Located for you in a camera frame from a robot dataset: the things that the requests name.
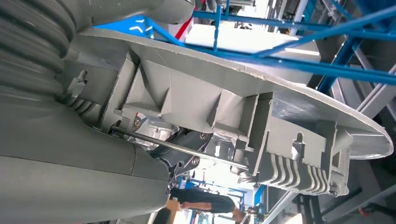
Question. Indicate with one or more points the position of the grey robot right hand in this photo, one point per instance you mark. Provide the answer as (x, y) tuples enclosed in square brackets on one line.
[(62, 173)]

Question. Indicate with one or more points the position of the blue metal shelf rack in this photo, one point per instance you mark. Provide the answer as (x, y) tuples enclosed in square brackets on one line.
[(340, 69)]

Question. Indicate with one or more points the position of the person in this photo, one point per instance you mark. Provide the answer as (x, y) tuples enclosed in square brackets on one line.
[(210, 202)]

